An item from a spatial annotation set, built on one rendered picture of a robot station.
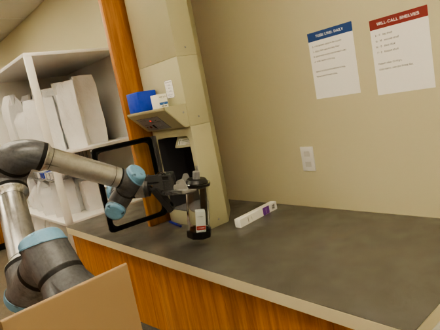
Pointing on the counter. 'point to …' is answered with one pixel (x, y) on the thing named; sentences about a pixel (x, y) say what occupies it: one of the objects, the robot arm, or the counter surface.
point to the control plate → (153, 123)
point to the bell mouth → (183, 142)
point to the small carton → (159, 101)
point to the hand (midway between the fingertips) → (196, 188)
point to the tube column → (162, 30)
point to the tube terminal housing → (182, 86)
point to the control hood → (179, 120)
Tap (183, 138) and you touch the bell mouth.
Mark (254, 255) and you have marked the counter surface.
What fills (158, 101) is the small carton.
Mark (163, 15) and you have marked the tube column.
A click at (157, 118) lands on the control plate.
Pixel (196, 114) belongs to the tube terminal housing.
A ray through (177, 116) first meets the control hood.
